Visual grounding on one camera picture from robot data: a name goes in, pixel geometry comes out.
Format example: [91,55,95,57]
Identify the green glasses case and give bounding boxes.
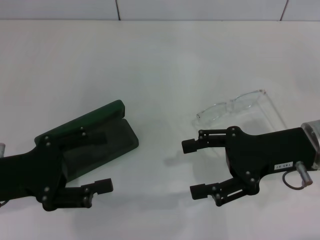
[35,99,140,184]

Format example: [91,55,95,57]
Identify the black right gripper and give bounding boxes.
[181,126,320,207]

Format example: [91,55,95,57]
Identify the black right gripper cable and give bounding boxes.
[282,169,306,192]

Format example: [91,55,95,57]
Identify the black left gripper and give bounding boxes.
[0,126,114,204]

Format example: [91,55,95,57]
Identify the clear plastic glasses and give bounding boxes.
[191,88,288,154]

